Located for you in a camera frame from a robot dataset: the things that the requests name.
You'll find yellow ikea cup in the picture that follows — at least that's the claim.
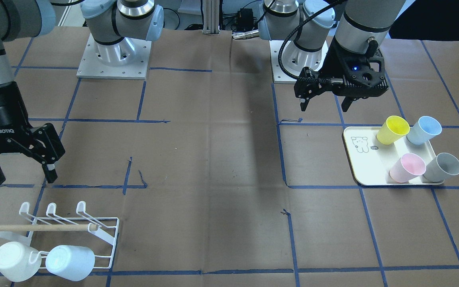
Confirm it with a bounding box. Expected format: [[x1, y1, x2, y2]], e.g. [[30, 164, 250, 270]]
[[376, 116, 410, 145]]

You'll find light blue ikea cup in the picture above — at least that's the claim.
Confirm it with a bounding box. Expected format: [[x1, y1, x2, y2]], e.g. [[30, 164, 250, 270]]
[[45, 245, 95, 281]]

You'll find grey ikea cup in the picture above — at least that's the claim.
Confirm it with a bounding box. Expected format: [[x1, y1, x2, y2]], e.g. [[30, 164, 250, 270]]
[[423, 153, 459, 182]]

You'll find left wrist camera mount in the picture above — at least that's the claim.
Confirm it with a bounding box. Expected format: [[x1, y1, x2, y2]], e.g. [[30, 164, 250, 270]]
[[320, 37, 389, 98]]

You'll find white wire cup rack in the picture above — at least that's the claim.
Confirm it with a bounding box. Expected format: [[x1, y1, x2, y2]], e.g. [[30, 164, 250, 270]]
[[0, 201, 120, 269]]

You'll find cream plastic tray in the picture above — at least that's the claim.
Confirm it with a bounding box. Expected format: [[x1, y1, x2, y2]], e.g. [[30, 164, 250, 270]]
[[342, 126, 436, 187]]

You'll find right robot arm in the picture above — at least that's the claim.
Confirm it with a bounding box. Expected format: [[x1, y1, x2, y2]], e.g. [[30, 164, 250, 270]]
[[0, 0, 164, 185]]

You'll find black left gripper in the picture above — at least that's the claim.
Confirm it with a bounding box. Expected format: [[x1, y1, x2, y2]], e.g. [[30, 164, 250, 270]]
[[294, 67, 358, 112]]

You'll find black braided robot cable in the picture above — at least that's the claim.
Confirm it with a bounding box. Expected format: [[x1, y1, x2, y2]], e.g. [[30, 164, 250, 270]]
[[277, 0, 347, 82]]

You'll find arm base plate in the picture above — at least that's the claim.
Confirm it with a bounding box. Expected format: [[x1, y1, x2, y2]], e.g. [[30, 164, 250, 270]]
[[269, 40, 328, 84], [76, 35, 152, 80]]

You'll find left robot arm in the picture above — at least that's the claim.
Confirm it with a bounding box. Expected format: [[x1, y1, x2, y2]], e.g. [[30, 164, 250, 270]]
[[257, 0, 405, 112]]

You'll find pink ikea cup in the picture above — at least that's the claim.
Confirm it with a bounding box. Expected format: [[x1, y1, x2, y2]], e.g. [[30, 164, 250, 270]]
[[388, 153, 426, 183]]

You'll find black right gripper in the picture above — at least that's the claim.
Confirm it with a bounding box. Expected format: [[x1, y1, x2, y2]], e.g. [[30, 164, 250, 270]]
[[0, 82, 65, 186]]

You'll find aluminium frame post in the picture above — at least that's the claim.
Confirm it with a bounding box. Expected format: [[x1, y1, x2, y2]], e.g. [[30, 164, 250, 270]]
[[201, 0, 222, 35]]

